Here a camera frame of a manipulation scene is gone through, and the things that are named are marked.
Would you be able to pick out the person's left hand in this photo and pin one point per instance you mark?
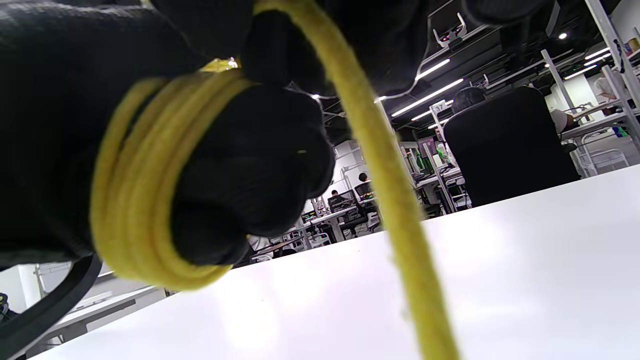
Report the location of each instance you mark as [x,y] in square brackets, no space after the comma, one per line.
[385,35]

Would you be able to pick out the black mesh office chair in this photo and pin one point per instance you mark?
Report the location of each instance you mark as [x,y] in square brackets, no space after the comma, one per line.
[364,192]

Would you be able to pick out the long ceiling light strip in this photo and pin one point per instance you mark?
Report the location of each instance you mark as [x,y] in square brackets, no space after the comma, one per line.
[427,97]

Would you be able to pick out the person's right hand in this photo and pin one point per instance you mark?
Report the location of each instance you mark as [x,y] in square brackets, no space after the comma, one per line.
[45,125]

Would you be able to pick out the white background desk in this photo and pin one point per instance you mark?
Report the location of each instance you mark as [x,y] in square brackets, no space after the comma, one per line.
[332,217]

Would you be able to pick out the short ceiling light strip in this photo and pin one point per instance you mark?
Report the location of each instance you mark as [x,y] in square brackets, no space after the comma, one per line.
[433,68]

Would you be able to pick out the white shelf rack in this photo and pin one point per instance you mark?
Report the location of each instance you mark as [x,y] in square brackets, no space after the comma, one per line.
[600,145]

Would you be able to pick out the small white sign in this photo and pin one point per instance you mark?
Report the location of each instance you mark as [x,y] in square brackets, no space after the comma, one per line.
[438,106]

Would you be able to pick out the white metal frame post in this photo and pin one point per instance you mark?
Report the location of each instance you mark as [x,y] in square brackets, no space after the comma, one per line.
[612,55]

